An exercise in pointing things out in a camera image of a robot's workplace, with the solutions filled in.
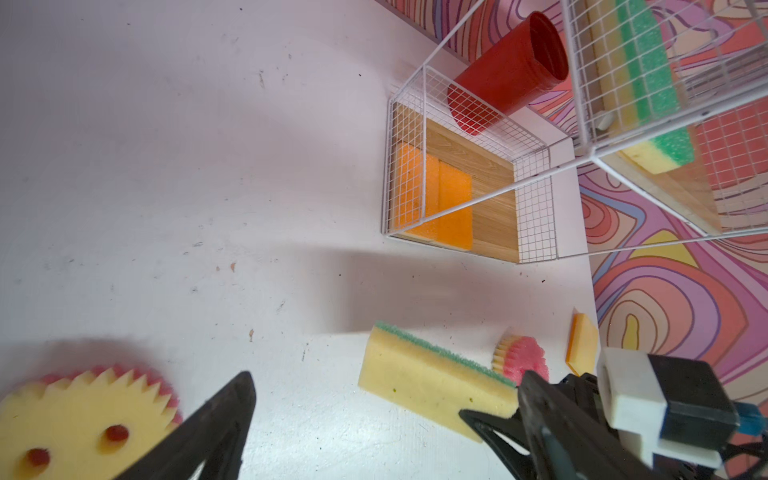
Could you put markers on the red cylindrical cup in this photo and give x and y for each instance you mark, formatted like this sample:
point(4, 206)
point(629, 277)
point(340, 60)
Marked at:
point(525, 64)

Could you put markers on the yellow sponge green back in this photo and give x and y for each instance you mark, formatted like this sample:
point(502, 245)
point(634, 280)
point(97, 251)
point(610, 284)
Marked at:
point(431, 381)

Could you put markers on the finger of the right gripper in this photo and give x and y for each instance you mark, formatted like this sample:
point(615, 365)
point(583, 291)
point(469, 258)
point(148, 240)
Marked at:
point(507, 439)

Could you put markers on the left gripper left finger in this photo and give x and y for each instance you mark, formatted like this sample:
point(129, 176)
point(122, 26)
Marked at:
point(209, 443)

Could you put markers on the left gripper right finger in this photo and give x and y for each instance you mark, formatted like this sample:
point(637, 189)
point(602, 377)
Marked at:
point(565, 440)

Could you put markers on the yellow smiley sponge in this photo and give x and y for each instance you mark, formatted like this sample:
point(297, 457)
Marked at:
point(88, 425)

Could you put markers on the pink smiley sponge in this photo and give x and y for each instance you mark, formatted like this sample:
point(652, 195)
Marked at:
point(515, 355)

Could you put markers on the white wire wooden shelf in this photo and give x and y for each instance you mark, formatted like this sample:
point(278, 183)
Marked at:
point(511, 192)

